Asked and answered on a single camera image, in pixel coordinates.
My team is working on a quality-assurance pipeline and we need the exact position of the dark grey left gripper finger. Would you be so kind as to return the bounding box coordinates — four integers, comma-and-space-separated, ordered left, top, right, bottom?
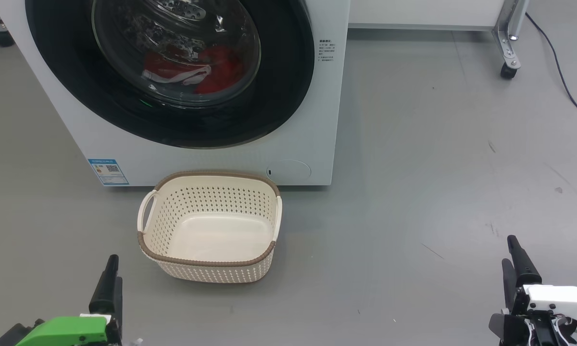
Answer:
89, 255, 120, 316
112, 277, 124, 339

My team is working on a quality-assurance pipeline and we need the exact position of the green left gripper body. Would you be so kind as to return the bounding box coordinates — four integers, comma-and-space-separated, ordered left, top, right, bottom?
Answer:
14, 313, 113, 346

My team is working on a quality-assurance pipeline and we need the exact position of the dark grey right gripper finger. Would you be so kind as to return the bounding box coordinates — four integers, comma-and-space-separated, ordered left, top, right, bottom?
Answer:
502, 259, 517, 309
507, 235, 542, 287

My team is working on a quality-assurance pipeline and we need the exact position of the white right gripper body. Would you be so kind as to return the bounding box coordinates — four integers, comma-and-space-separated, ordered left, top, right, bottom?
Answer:
514, 284, 577, 346

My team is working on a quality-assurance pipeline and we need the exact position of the red jersey with white trim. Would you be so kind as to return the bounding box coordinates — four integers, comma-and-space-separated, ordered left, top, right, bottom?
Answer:
143, 48, 212, 87

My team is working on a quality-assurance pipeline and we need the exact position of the grey washing machine door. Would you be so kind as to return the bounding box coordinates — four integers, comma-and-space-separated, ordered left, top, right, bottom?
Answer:
25, 0, 315, 148

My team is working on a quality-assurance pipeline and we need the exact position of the red garment with black number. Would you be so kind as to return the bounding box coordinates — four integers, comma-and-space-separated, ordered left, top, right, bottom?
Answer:
194, 45, 245, 95

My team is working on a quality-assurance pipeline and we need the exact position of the cream perforated laundry basket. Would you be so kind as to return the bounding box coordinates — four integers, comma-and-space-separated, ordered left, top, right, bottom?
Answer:
137, 170, 283, 284

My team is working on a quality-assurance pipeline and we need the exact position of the white front-load washing machine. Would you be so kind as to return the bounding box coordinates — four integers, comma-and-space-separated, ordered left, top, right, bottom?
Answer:
0, 0, 351, 187

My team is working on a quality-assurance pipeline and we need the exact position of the blue energy label sticker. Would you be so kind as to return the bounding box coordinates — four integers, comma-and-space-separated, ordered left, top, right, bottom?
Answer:
88, 159, 129, 186

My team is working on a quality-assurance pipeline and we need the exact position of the black floor cable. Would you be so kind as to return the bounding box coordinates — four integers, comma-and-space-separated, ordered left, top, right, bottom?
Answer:
525, 12, 577, 131

